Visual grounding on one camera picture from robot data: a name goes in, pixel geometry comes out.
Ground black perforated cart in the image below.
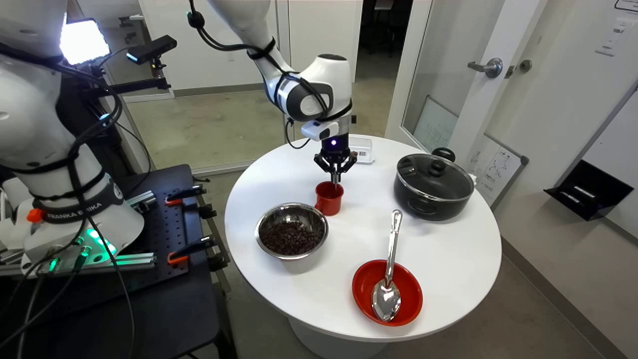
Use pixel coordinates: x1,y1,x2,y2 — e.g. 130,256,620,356
0,164,235,359

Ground red enamel mug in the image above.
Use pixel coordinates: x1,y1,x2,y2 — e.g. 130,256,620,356
313,180,347,218

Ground dark bowl with food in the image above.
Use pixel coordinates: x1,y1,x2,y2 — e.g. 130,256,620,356
255,202,331,264

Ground clear plastic container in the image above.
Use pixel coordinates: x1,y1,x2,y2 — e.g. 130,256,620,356
351,136,379,168

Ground black pot with lid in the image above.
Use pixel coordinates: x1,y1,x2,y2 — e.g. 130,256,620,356
393,146,477,224

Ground black camera on stand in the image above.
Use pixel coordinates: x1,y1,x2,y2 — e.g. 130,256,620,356
126,34,179,66

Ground white door with glass panel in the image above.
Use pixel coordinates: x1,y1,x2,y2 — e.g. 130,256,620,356
385,0,554,176

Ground red plate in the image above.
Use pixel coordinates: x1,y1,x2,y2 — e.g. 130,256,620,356
351,258,425,328

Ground large silver serving spoon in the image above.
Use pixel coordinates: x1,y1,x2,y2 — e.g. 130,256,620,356
371,210,405,324

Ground small leaning whiteboard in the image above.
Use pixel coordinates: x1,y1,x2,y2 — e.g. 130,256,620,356
467,134,530,208

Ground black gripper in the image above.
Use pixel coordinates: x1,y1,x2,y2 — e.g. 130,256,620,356
313,134,359,180

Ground orange handled clamp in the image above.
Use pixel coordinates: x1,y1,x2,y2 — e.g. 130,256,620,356
166,184,209,208
166,236,217,270

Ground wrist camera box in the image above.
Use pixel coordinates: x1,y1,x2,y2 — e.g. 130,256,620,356
299,118,343,144

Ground dark coffee beans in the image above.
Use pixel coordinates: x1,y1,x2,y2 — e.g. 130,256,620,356
259,210,325,256

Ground silver door handle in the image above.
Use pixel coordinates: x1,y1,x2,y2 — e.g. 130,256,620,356
467,56,534,82

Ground black wall file tray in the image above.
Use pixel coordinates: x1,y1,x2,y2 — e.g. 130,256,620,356
542,158,634,224

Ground bright light panel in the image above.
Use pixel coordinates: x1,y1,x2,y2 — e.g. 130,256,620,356
58,18,112,68

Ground green lit aluminium rail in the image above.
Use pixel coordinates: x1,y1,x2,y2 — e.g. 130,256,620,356
0,250,160,280

